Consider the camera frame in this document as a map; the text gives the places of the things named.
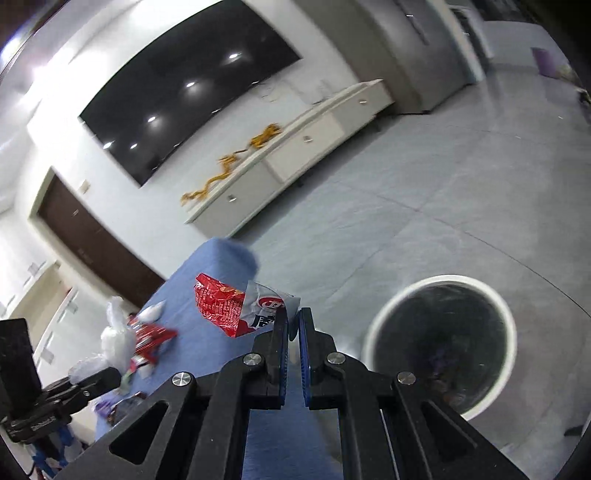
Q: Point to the golden dragon ornament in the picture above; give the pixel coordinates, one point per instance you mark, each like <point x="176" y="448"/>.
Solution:
<point x="228" y="163"/>

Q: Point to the white printed plastic bag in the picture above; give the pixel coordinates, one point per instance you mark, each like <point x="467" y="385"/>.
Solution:
<point x="117" y="342"/>

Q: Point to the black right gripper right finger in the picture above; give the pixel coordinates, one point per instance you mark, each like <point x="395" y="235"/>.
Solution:
<point x="390" y="429"/>

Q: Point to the dark red snack wrapper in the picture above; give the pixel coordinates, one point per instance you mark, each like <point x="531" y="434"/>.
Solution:
<point x="149" y="337"/>

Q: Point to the dark brown door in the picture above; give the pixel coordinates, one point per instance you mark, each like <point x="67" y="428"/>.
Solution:
<point x="95" y="246"/>

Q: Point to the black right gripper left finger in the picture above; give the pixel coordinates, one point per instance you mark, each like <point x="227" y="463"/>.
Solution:
<point x="193" y="428"/>

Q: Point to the white round trash bin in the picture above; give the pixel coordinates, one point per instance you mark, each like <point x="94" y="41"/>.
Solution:
<point x="455" y="333"/>

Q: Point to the black wall television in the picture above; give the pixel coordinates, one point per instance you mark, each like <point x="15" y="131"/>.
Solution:
<point x="180" y="80"/>

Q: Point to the purple round stool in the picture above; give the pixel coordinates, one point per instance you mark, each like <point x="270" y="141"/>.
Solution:
<point x="551" y="62"/>

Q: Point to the white TV cabinet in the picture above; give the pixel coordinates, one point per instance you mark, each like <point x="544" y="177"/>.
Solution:
<point x="267" y="172"/>

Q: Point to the blue fluffy rug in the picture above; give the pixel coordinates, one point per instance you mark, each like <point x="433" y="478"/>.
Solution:
<point x="280" y="444"/>

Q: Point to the red white snack bag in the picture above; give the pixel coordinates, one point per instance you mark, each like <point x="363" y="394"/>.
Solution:
<point x="238" y="313"/>

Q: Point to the purple tissue packaging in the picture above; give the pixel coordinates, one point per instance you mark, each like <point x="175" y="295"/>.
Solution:
<point x="113" y="410"/>

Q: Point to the white wall cupboards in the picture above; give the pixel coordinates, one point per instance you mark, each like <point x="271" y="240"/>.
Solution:
<point x="33" y="285"/>

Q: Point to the grey refrigerator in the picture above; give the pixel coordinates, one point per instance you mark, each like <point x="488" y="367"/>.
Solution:
<point x="418" y="48"/>

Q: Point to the blue gloved left hand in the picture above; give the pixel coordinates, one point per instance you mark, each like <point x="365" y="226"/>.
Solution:
<point x="55" y="451"/>

